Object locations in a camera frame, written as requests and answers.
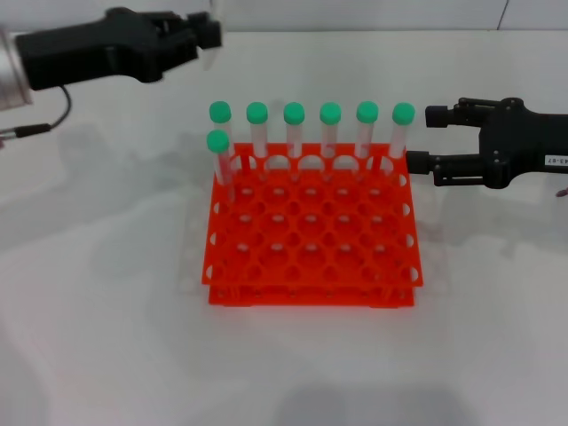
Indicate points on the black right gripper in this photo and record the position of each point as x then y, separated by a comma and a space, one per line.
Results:
523, 142

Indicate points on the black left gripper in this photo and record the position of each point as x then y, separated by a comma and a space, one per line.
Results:
111, 49

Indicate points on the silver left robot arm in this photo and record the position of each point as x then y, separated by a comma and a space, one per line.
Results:
11, 71

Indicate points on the orange test tube rack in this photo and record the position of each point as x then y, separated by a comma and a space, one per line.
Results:
310, 231

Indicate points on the green capped test tube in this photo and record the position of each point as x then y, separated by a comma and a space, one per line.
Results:
218, 141
294, 113
403, 113
367, 112
330, 113
220, 112
257, 112
208, 57

